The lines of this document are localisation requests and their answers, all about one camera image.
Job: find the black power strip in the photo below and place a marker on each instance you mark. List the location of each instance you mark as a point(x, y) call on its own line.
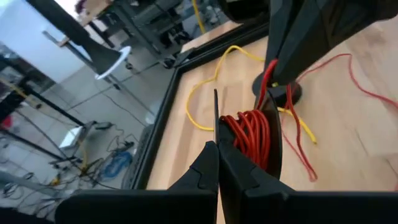
point(124, 145)

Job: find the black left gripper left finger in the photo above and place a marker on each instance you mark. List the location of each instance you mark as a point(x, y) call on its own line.
point(140, 207)

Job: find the black spool one tape strip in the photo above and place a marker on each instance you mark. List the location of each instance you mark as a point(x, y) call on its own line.
point(275, 140)

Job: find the black power adapter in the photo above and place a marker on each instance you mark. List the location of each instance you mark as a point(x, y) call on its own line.
point(104, 125)

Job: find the white flat box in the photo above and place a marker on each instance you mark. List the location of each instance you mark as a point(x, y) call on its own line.
point(71, 138)

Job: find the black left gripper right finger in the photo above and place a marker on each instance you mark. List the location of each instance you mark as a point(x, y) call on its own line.
point(280, 208)

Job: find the round pedestal stand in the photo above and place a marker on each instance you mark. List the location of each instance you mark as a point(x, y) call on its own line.
point(118, 62)

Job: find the tall black pillar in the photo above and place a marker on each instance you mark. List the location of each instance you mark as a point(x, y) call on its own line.
point(77, 34)

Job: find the black rolling cart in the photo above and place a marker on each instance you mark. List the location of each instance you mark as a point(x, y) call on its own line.
point(31, 99)

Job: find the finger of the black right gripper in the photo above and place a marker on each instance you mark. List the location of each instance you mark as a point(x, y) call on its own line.
point(286, 25)
point(326, 31)

